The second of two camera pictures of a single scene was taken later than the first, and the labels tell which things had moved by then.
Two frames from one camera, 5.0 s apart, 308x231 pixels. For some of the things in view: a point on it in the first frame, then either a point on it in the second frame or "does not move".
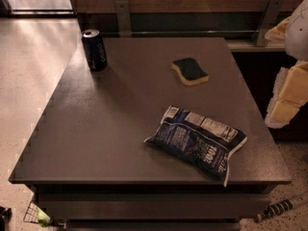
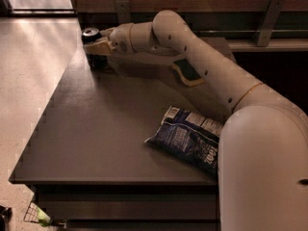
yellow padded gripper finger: x=290 y=94 → x=101 y=47
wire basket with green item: x=34 y=214 does not move
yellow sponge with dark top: x=190 y=71 does not move
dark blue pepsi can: x=94 y=49 does not move
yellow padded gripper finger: x=278 y=32 → x=107 y=33
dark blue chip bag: x=203 y=141 does not move
